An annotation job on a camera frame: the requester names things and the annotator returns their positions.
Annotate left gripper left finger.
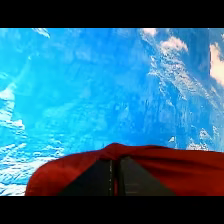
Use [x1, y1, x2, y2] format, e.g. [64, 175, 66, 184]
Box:
[59, 159, 116, 197]

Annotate red T-shirt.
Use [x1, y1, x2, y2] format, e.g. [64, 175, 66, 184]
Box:
[24, 142, 224, 197]

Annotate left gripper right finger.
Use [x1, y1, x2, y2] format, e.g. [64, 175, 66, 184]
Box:
[117, 156, 176, 197]

